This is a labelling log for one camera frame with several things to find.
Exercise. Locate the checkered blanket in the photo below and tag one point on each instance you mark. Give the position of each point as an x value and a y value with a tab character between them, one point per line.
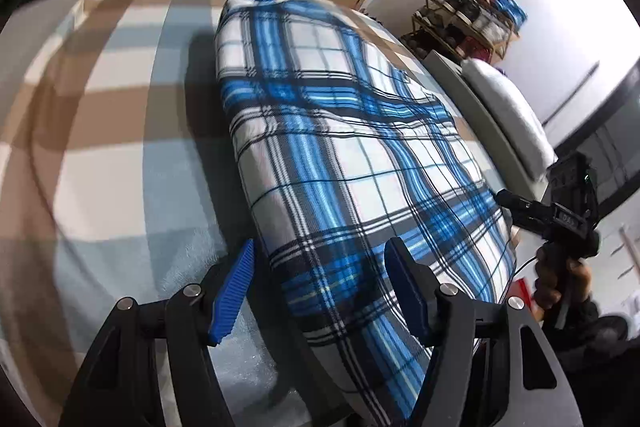
110	167

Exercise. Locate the dark wardrobe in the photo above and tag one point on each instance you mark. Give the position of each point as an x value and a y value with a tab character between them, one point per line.
615	142

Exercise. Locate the white pillow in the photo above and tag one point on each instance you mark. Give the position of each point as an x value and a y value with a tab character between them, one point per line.
510	112

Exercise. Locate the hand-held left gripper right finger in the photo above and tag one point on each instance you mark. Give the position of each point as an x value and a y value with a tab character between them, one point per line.
407	292

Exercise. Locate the grey upholstered headboard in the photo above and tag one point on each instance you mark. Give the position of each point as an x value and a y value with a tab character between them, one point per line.
480	122

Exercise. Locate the person's right forearm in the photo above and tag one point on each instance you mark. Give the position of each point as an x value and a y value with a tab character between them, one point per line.
590	352

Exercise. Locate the shoe rack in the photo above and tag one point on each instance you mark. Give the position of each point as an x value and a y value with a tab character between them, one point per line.
465	17

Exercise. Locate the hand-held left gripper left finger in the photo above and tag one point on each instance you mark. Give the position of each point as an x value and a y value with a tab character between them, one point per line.
232	292

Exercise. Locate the blue plaid shirt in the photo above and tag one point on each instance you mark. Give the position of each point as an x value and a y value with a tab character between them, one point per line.
350	132

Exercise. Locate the person's right hand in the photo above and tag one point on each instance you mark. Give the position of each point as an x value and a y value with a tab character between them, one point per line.
547	287

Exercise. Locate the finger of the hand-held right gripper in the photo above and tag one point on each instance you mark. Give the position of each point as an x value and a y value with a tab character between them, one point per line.
507	199

